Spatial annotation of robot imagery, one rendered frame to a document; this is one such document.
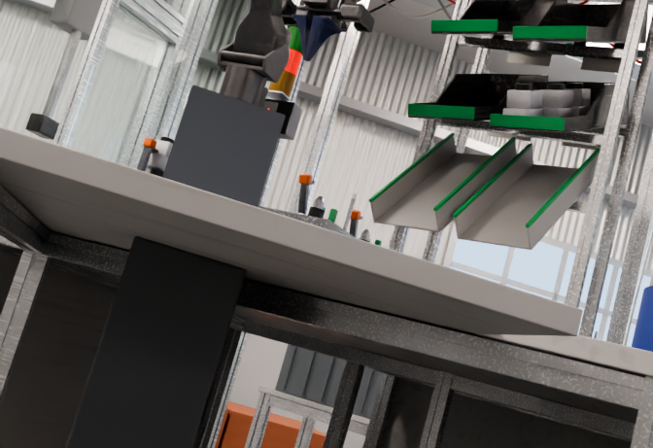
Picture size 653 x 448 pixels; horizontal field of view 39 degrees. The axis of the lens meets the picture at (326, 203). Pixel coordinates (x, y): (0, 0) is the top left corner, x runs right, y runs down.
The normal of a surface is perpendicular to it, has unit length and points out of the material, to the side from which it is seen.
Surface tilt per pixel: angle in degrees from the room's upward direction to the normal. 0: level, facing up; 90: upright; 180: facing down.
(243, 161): 90
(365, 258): 90
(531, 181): 45
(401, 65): 90
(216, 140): 90
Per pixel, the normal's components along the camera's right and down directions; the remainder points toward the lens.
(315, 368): -0.41, -0.29
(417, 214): -0.20, -0.89
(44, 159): 0.18, -0.13
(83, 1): 0.87, 0.16
